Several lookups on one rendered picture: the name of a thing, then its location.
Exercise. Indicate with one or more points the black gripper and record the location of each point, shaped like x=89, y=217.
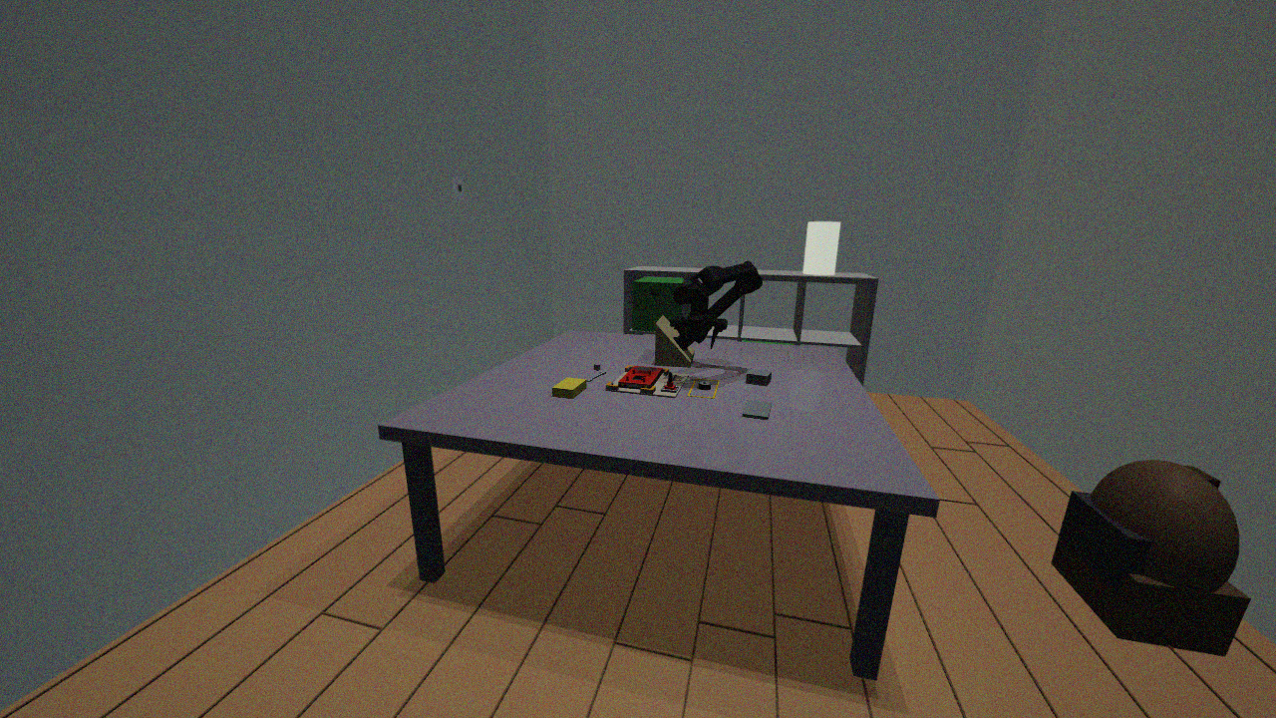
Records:
x=678, y=322

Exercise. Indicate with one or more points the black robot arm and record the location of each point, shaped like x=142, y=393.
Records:
x=714, y=277

